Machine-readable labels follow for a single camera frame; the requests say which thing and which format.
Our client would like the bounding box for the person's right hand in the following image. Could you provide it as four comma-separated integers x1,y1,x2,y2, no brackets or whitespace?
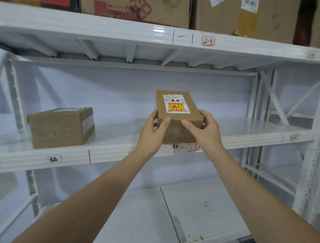
181,109,225,161

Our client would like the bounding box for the person's left hand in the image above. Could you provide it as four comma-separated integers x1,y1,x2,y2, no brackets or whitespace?
135,110,172,161

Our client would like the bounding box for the brown box yellow red label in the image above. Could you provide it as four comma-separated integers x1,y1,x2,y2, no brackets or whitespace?
154,90,204,145

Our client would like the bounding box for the brown box white label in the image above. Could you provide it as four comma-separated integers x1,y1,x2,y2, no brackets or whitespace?
27,107,95,150

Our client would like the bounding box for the person's left forearm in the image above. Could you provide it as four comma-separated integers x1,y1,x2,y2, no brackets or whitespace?
11,149,153,243

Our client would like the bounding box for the person's right forearm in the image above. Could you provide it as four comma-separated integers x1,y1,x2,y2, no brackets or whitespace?
205,148,320,243

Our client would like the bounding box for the large brown carton with labels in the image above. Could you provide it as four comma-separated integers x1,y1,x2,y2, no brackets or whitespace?
193,0,301,44

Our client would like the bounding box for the brown carton red print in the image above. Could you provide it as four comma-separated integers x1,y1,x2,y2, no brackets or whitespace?
80,0,192,29

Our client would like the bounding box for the white rack cross brace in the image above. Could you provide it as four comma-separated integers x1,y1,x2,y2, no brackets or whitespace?
260,70,320,126

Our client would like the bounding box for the red black printed carton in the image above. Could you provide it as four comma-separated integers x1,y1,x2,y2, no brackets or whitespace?
41,0,81,13

